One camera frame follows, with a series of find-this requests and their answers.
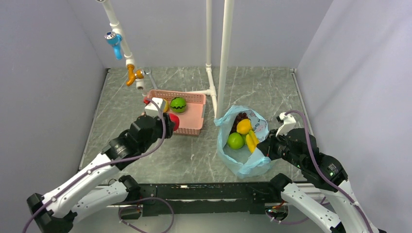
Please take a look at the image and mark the pink plastic basket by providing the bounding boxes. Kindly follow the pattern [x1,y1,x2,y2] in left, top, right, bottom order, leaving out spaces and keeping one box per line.
[147,90,206,136]

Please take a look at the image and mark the yellow fake pear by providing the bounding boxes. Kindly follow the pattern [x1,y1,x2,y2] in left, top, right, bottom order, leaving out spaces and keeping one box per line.
[163,99,170,113]

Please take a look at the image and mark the light blue plastic bag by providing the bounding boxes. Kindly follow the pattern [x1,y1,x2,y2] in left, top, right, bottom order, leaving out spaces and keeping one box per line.
[214,105,275,179]

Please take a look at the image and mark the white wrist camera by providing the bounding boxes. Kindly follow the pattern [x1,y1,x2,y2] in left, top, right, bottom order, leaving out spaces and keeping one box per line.
[143,97,165,117]
[275,112,296,137]

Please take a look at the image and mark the blue plastic faucet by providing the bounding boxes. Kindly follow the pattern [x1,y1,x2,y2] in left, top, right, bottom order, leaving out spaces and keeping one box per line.
[104,31,123,60]

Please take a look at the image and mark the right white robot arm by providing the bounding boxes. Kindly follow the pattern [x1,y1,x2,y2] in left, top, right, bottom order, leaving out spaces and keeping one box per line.
[257,128,383,233]

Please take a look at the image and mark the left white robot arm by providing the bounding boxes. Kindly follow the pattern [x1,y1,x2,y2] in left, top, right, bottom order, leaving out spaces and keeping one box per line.
[23,113,180,233]

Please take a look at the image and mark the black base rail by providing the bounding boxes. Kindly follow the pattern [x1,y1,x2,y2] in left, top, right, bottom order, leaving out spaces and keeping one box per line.
[107,180,330,216]

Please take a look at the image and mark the dark fake grapes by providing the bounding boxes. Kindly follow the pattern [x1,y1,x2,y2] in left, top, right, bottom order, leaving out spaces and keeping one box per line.
[230,112,249,133]

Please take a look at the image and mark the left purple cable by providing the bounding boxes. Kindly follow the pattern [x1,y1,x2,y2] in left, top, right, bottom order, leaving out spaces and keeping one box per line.
[21,98,176,233]

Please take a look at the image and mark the red fake apple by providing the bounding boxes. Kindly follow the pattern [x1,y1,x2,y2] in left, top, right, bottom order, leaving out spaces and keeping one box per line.
[169,113,180,132]

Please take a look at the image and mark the green fake lime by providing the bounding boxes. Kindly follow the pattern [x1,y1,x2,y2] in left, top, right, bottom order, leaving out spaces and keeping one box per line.
[227,132,244,150]

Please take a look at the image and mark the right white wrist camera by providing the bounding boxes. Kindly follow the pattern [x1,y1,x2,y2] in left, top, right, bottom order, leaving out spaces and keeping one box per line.
[275,112,296,137]

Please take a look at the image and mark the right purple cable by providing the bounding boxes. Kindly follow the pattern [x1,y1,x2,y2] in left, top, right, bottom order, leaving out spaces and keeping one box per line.
[265,110,374,233]

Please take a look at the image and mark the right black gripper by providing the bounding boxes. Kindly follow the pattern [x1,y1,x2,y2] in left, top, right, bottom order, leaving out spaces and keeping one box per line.
[256,127,304,168]

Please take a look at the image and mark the purple cable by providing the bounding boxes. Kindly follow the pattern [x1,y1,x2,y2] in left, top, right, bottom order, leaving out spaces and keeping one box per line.
[265,110,374,233]
[21,98,176,233]

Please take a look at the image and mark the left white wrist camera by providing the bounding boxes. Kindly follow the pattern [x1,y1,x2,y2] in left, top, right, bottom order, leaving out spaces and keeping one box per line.
[143,97,165,117]

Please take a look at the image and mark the orange plastic faucet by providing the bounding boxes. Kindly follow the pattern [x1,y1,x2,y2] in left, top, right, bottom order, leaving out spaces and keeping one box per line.
[126,64,144,86]

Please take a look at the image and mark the yellow fake banana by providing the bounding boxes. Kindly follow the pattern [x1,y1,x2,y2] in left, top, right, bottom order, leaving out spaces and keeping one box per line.
[245,130,259,153]

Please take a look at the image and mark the yellow fake lemon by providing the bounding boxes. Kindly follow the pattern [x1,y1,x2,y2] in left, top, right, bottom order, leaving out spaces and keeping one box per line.
[236,118,253,135]

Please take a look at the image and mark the silver wrench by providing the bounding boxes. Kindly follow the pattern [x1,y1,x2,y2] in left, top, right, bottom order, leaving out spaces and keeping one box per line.
[144,69,158,89]

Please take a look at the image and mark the white pvc pipe frame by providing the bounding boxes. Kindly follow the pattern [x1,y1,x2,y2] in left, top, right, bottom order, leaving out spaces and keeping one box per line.
[96,0,235,119]

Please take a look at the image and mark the green fake watermelon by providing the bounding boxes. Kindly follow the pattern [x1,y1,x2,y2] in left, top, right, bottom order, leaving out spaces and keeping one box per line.
[170,97,187,113]

